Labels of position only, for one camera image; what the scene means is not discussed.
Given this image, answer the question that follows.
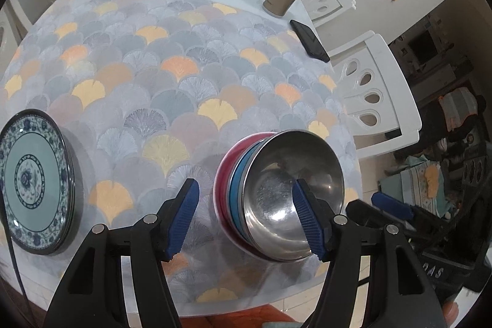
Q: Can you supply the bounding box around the red steel bowl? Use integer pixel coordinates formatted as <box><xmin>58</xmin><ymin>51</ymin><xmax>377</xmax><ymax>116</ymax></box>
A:
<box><xmin>213</xmin><ymin>132</ymin><xmax>274</xmax><ymax>261</ymax></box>

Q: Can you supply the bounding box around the blue steel bowl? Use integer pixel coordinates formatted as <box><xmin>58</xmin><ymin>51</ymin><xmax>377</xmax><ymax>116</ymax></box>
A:
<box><xmin>228</xmin><ymin>130</ymin><xmax>344</xmax><ymax>263</ymax></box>

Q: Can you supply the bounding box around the blue floral ceramic plate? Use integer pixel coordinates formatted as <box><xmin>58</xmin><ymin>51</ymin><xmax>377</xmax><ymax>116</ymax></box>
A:
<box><xmin>1</xmin><ymin>109</ymin><xmax>75</xmax><ymax>255</ymax></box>

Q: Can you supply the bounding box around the right hand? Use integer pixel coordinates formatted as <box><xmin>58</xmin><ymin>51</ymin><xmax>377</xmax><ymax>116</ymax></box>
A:
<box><xmin>442</xmin><ymin>301</ymin><xmax>459</xmax><ymax>325</ymax></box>

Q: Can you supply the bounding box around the white chair near right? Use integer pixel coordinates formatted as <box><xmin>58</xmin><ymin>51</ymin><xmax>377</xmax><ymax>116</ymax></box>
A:
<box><xmin>328</xmin><ymin>31</ymin><xmax>422</xmax><ymax>160</ymax></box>

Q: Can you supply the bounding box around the white chair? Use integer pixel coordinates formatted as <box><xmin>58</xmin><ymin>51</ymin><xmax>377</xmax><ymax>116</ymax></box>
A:
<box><xmin>1</xmin><ymin>0</ymin><xmax>33</xmax><ymax>57</ymax></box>
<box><xmin>328</xmin><ymin>31</ymin><xmax>422</xmax><ymax>160</ymax></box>
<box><xmin>301</xmin><ymin>0</ymin><xmax>356</xmax><ymax>27</ymax></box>

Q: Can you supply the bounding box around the orange trousers leg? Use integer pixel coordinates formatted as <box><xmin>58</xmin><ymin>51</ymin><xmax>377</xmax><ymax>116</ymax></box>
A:
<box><xmin>181</xmin><ymin>305</ymin><xmax>302</xmax><ymax>328</ymax></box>

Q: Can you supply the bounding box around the fan pattern table mat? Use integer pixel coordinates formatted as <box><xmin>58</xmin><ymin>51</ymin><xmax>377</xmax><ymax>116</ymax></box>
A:
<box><xmin>1</xmin><ymin>0</ymin><xmax>361</xmax><ymax>315</ymax></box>

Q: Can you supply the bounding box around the black smartphone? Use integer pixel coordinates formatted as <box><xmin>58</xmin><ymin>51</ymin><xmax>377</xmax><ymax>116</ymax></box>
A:
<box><xmin>289</xmin><ymin>20</ymin><xmax>330</xmax><ymax>63</ymax></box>

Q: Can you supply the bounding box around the white chair far right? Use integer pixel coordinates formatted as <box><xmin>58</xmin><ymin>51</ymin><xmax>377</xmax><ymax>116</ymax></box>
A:
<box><xmin>301</xmin><ymin>0</ymin><xmax>356</xmax><ymax>27</ymax></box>

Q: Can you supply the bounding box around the white chair near left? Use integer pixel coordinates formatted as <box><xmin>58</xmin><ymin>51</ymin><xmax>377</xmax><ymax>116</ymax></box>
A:
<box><xmin>1</xmin><ymin>0</ymin><xmax>33</xmax><ymax>57</ymax></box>

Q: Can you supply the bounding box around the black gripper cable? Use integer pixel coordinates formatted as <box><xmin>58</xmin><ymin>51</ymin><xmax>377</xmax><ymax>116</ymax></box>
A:
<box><xmin>0</xmin><ymin>180</ymin><xmax>32</xmax><ymax>328</ymax></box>

